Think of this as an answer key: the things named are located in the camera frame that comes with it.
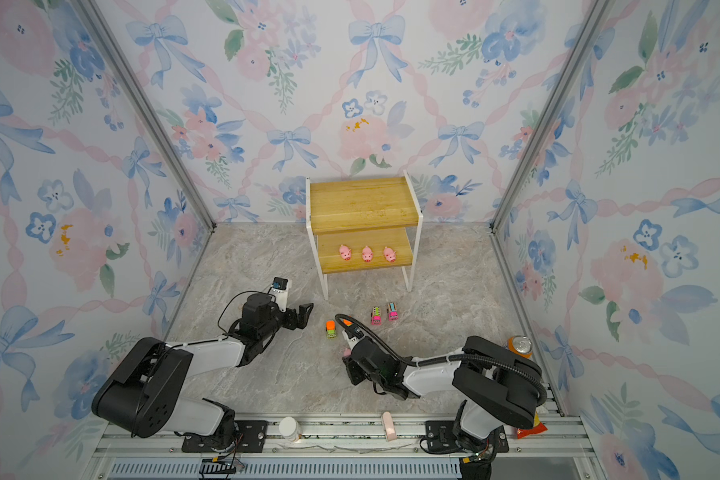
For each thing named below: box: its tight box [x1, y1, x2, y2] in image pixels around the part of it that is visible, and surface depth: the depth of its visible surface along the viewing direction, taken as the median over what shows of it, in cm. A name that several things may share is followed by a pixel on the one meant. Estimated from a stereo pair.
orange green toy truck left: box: [325, 320, 337, 339], surface depth 92 cm
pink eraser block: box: [382, 411, 397, 441], surface depth 75 cm
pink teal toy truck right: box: [388, 302, 399, 321], surface depth 96 cm
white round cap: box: [279, 416, 299, 442], surface depth 71 cm
